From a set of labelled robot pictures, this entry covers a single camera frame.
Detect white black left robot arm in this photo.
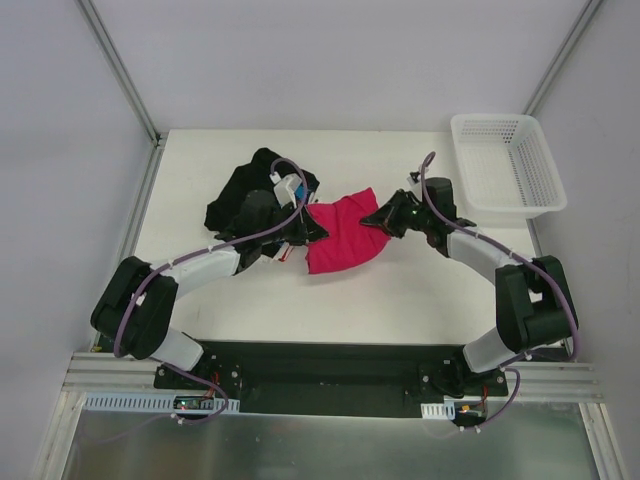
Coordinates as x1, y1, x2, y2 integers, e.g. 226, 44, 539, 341
90, 190, 329, 389

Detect white slotted cable duct left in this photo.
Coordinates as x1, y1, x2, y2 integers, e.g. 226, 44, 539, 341
84, 393, 240, 415

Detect pink t shirt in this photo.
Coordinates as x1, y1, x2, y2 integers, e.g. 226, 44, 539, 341
306, 187, 391, 275

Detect white slotted cable duct right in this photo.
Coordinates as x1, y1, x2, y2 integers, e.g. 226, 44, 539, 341
420, 402, 456, 421

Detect white slotted cable duct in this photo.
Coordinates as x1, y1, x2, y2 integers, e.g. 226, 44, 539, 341
420, 402, 456, 421
84, 393, 240, 415

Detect black t shirt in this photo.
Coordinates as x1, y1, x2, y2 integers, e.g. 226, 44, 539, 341
204, 148, 320, 244

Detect aluminium frame rail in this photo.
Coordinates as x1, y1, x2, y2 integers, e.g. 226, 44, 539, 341
63, 352, 166, 389

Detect white red shirt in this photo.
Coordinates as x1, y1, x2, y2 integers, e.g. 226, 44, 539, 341
263, 242, 294, 262

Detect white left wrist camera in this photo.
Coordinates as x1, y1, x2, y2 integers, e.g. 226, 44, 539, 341
269, 172, 302, 207

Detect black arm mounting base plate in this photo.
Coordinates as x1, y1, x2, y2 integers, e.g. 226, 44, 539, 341
153, 341, 508, 418

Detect white perforated plastic basket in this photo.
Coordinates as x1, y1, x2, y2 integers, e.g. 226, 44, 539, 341
450, 114, 567, 228

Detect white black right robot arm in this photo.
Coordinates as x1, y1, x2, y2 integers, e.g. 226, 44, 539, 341
360, 177, 579, 395

